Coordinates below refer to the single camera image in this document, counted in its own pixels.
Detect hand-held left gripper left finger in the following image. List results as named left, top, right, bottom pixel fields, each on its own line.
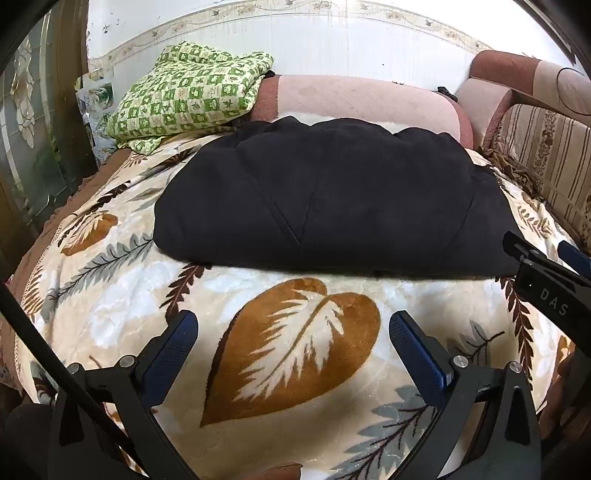
left=48, top=310, right=199, bottom=480

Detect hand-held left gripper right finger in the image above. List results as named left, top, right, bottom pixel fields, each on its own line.
left=389, top=310, right=543, bottom=480

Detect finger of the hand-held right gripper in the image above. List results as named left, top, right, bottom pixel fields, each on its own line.
left=502, top=231, right=557, bottom=271
left=557, top=240, right=591, bottom=280

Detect black coat with white fur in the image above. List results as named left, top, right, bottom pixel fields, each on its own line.
left=152, top=113, right=527, bottom=281

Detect leaf print fleece blanket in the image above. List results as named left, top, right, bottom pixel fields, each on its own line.
left=9, top=131, right=587, bottom=480

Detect pink sofa back cushion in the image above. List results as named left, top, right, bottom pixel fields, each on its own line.
left=455, top=50, right=591, bottom=151

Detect pink sofa armrest bolster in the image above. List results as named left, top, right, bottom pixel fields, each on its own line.
left=249, top=74, right=474, bottom=151

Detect green patterned quilt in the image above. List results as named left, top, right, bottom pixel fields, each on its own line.
left=105, top=41, right=275, bottom=155

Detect clear plastic bags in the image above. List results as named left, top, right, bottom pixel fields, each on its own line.
left=74, top=69, right=122, bottom=164

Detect glass panel door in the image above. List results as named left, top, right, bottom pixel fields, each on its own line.
left=0, top=11, right=90, bottom=259

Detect black cable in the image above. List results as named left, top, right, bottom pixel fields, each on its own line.
left=0, top=279, right=139, bottom=464

